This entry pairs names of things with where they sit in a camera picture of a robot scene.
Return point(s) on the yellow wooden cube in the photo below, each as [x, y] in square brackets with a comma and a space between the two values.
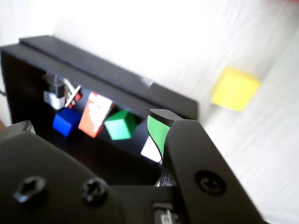
[233, 91]

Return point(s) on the small red silver object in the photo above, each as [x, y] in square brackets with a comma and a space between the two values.
[77, 96]

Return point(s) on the small black white object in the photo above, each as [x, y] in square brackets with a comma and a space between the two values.
[56, 91]

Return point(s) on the black cardboard box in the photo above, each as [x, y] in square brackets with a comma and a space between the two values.
[23, 70]

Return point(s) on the blue wooden cube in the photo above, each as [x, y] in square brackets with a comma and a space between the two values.
[65, 122]

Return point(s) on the green wooden cube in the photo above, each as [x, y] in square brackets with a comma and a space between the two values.
[119, 127]

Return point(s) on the orange box with white print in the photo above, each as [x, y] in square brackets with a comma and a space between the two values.
[90, 123]

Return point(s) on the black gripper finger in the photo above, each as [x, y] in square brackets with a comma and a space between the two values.
[35, 168]
[198, 158]

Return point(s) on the white rectangular block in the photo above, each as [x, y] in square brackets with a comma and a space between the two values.
[149, 150]

